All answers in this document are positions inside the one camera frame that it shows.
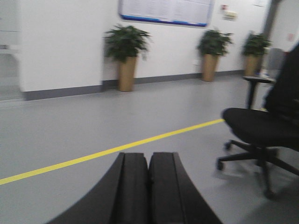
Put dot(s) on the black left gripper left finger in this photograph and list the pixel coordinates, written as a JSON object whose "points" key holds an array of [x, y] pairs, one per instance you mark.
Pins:
{"points": [[119, 197]]}

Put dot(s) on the middle potted plant tan pot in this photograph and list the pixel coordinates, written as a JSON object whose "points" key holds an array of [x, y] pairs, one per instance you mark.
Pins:
{"points": [[213, 44]]}

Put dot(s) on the right potted plant tan pot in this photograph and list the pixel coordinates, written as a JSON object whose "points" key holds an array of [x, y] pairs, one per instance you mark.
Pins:
{"points": [[253, 50]]}

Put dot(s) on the blue framed notice board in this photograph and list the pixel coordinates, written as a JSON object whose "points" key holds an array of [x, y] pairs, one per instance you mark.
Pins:
{"points": [[195, 13]]}

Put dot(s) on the black office chair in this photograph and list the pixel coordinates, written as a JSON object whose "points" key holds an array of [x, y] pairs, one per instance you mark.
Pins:
{"points": [[276, 126]]}

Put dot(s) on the potted plant tan pot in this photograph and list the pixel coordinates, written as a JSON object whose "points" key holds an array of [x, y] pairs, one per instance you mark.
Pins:
{"points": [[124, 44], [213, 44], [253, 50]]}

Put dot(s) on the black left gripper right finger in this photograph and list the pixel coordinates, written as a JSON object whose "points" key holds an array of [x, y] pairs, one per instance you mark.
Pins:
{"points": [[174, 198]]}

